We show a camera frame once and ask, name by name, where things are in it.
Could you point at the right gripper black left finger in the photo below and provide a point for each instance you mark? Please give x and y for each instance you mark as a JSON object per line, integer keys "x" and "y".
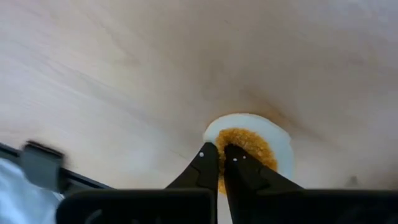
{"x": 202, "y": 174}

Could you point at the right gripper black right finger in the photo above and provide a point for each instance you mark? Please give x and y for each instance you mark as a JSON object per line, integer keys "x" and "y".
{"x": 245, "y": 177}

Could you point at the grey frame bracket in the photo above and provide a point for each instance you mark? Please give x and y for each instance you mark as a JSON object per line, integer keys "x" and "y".
{"x": 42, "y": 166}

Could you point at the yellow crumb topped donut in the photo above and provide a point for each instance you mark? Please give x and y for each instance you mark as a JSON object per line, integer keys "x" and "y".
{"x": 248, "y": 140}

